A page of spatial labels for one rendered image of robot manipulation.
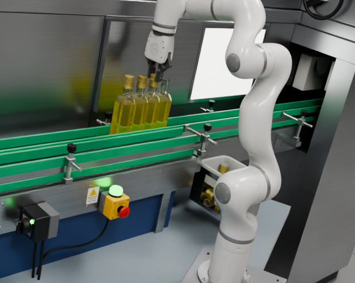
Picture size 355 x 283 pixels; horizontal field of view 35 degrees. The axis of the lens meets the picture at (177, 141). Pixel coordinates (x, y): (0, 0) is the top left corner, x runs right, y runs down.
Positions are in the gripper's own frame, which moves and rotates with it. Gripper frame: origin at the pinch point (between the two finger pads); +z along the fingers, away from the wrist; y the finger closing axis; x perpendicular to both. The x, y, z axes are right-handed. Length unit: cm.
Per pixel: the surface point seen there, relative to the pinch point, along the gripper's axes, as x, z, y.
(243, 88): 70, 14, -12
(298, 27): 101, -16, -12
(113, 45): -10.8, -7.2, -12.3
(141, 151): -12.6, 22.5, 13.4
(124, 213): -27, 37, 25
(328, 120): 101, 21, 18
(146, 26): 3.1, -14.3, -12.1
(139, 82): -7.4, 2.5, 0.6
